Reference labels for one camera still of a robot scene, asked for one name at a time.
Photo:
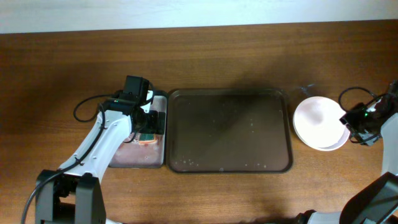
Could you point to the large brown serving tray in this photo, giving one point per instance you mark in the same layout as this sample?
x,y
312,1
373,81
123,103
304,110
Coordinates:
x,y
228,131

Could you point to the small tray with soapy water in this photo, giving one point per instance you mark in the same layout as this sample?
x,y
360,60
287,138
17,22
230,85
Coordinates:
x,y
131,154

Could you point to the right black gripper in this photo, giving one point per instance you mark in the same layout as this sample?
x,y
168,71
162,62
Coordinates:
x,y
349,118

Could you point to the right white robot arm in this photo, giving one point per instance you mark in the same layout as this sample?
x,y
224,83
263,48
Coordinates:
x,y
376,203

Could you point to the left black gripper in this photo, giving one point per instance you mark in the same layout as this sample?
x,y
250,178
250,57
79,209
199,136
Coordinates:
x,y
156,124

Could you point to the pale green plate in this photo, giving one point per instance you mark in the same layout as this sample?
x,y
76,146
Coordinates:
x,y
342,140

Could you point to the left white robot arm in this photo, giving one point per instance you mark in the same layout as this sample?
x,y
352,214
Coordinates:
x,y
72,193

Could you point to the pinkish white plate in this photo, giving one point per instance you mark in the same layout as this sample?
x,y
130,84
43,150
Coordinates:
x,y
317,120

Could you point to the orange green scrub sponge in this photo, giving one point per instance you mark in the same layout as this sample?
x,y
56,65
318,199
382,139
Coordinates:
x,y
147,138

